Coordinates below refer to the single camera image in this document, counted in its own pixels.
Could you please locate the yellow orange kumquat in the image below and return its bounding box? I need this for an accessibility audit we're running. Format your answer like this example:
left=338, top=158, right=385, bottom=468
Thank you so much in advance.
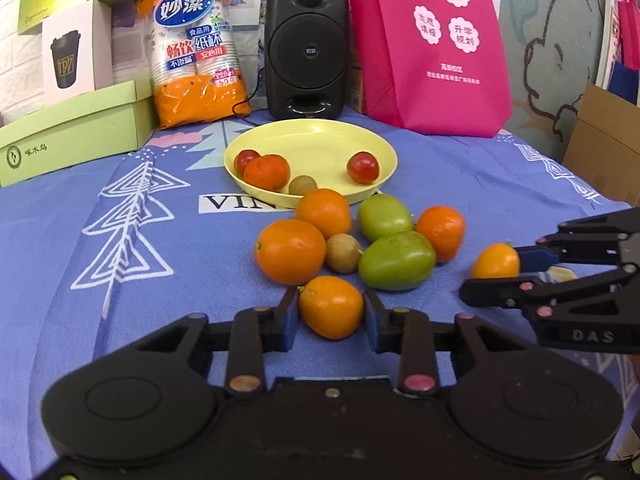
left=472, top=243, right=521, bottom=278
left=298, top=275, right=364, bottom=340

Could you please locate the large green fruit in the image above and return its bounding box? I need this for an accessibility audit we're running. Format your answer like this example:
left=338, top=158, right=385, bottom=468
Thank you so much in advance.
left=358, top=231, right=437, bottom=292

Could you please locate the large orange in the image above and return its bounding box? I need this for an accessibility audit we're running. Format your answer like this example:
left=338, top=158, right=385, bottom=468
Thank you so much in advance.
left=254, top=219, right=326, bottom=286

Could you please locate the small brown kiwi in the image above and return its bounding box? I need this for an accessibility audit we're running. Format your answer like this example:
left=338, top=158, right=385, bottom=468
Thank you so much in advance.
left=326, top=233, right=362, bottom=274

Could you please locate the dark orange tangerine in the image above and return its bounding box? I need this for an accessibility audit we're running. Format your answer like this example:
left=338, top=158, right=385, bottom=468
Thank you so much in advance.
left=243, top=154, right=291, bottom=192

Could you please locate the red cherry tomato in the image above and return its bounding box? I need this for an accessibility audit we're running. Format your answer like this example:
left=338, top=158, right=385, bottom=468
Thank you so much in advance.
left=346, top=152, right=380, bottom=184

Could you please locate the dark red tomato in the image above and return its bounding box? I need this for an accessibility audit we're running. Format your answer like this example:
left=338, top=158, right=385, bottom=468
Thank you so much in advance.
left=233, top=150, right=260, bottom=179

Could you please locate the cardboard box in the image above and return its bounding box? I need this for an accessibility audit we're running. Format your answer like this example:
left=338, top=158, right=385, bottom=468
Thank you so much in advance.
left=563, top=84, right=640, bottom=206

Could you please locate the pink shopping bag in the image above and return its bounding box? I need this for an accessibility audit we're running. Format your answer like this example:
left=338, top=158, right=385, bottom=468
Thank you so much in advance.
left=350, top=0, right=511, bottom=138

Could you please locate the green shoe box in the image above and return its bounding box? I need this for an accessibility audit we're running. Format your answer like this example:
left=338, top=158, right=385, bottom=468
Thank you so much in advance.
left=0, top=77, right=157, bottom=188

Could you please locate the paper cups package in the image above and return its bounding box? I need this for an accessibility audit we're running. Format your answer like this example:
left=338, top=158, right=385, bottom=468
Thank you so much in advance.
left=137, top=0, right=250, bottom=129

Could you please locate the black speaker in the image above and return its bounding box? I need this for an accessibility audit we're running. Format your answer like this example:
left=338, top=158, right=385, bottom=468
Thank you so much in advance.
left=265, top=0, right=349, bottom=120

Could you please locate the white cup box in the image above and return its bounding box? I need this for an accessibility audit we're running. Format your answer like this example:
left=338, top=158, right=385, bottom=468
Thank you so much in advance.
left=42, top=0, right=113, bottom=106

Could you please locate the black usb cable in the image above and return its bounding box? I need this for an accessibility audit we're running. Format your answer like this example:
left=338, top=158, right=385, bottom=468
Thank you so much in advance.
left=230, top=66, right=266, bottom=120

